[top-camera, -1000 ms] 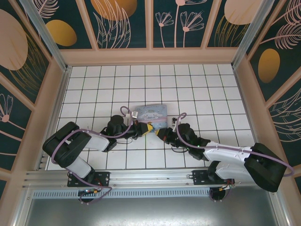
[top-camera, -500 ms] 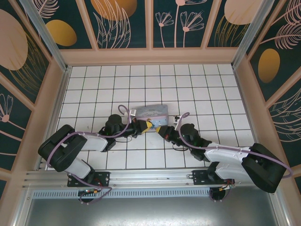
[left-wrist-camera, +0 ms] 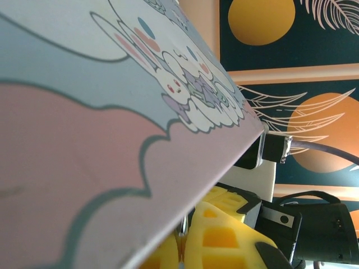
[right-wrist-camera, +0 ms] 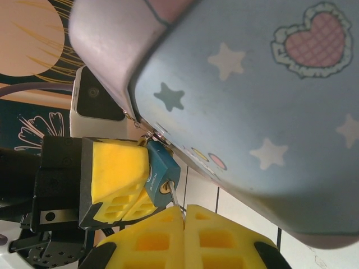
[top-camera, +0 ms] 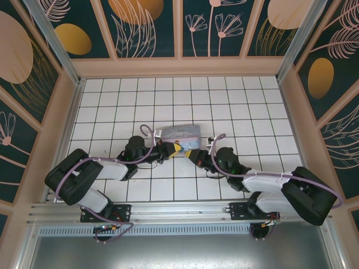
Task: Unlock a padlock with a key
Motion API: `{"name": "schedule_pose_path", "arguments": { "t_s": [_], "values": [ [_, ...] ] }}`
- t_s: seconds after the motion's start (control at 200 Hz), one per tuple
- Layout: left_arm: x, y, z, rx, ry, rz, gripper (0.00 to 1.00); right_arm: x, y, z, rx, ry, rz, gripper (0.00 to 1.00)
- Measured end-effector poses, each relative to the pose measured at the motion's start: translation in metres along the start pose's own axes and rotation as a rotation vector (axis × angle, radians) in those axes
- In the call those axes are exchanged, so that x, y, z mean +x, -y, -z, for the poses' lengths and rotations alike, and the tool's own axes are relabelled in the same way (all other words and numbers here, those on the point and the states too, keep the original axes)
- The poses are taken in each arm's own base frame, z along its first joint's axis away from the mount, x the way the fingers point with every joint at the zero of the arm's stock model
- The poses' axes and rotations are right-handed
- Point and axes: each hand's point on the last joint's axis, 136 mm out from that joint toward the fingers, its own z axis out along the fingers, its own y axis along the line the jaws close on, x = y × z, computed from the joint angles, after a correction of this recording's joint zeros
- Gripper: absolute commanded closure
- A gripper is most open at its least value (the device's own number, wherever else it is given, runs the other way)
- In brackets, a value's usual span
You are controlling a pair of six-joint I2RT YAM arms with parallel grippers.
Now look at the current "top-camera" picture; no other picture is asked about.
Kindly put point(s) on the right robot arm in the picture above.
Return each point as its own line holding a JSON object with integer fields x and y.
{"x": 308, "y": 196}

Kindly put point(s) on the grey metal panel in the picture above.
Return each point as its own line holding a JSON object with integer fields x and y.
{"x": 182, "y": 252}

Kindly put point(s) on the pastel blue zipper pouch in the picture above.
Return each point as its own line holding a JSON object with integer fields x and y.
{"x": 182, "y": 134}

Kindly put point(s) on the small controller circuit board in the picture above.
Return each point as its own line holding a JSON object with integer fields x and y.
{"x": 105, "y": 228}
{"x": 270, "y": 223}

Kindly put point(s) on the aluminium mounting rail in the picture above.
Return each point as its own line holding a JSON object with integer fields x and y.
{"x": 182, "y": 211}

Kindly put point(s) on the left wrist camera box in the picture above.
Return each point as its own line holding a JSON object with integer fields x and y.
{"x": 157, "y": 133}

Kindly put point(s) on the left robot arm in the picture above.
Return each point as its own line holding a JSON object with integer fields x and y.
{"x": 75, "y": 179}

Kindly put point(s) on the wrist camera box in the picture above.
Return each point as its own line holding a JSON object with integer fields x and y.
{"x": 157, "y": 133}
{"x": 209, "y": 141}

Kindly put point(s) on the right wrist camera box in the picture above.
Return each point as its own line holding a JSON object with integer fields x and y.
{"x": 209, "y": 141}

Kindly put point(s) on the aluminium corner post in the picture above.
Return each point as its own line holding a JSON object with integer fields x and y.
{"x": 286, "y": 68}
{"x": 74, "y": 77}

